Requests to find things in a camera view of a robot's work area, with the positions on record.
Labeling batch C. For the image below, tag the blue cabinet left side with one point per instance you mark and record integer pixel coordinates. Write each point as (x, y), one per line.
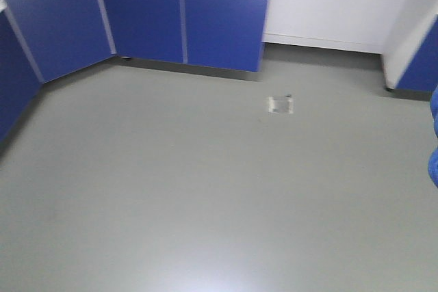
(43, 40)

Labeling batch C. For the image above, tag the metal floor drain plate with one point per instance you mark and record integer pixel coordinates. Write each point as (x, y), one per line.
(280, 104)

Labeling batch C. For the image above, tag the blue cabinet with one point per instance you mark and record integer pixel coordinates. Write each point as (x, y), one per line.
(43, 40)
(412, 65)

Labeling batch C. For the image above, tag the blue cabinet front doors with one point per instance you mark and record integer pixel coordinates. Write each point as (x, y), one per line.
(224, 34)

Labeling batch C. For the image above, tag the blue microfibre cloth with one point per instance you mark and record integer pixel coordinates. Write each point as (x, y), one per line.
(433, 161)

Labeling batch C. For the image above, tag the blue cabinet right side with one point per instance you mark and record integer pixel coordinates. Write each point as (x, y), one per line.
(412, 65)

